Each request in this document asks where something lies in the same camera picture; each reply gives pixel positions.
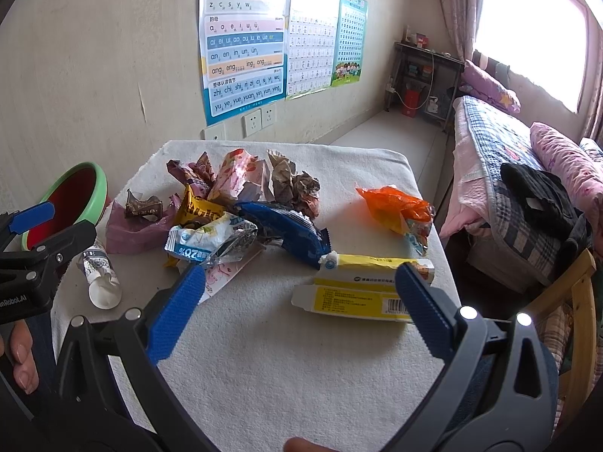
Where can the pink white stick wrapper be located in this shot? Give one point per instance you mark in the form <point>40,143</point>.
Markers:
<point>217,277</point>

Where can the purple foil candy wrapper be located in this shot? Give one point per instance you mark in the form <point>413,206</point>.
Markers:
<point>199,175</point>

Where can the bed with plaid quilt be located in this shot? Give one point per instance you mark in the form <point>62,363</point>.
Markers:
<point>505,247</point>

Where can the green number wall poster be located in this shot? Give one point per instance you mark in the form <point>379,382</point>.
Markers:
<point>349,42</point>

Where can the green red trash bin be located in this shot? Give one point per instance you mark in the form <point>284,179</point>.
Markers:
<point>81,193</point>

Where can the black metal shelf rack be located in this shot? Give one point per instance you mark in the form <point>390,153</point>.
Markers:
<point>435,75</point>

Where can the yellow Sable biscuit wrapper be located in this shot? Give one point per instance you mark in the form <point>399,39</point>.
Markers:
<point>195,211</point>

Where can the orange plastic bag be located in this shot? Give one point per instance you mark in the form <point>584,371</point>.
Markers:
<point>404,214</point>

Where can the dark blue cookie wrapper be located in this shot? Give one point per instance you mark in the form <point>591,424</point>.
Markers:
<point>297,232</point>

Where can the strawberry pink carton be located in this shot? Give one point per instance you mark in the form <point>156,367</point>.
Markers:
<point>242,177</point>

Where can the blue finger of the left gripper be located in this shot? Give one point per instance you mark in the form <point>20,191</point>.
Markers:
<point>57,251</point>
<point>25,220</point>

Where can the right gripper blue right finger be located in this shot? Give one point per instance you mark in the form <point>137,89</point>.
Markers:
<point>431,310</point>

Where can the purple pillow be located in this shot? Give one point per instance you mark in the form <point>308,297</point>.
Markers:
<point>481,85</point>

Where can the red container on shelf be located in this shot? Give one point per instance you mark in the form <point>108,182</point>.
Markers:
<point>410,102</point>

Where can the yellow wooden chair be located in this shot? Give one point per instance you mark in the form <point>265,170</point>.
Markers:
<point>565,314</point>

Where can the right hand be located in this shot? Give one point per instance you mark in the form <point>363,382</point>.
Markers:
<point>297,444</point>

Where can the left hand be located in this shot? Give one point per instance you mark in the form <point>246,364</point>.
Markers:
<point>19,346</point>

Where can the brown foil chocolate wrapper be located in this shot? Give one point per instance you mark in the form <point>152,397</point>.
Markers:
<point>150,208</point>

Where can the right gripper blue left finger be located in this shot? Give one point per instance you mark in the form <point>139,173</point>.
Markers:
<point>169,317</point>

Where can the white blue snack wrapper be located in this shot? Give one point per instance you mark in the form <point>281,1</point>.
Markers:
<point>224,240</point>

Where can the white chart wall poster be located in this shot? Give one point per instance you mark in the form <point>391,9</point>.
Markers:
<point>312,29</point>

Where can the brown paper wrapper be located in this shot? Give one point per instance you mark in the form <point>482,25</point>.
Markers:
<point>296,190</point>

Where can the black clothing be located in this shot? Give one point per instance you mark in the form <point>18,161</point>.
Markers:
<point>546,204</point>

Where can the blue pinyin wall poster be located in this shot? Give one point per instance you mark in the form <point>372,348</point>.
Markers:
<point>242,53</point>

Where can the white wall socket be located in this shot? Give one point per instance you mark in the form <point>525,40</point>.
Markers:
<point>258,119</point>

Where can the yellow medicine box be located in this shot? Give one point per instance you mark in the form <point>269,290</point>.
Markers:
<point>354,286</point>

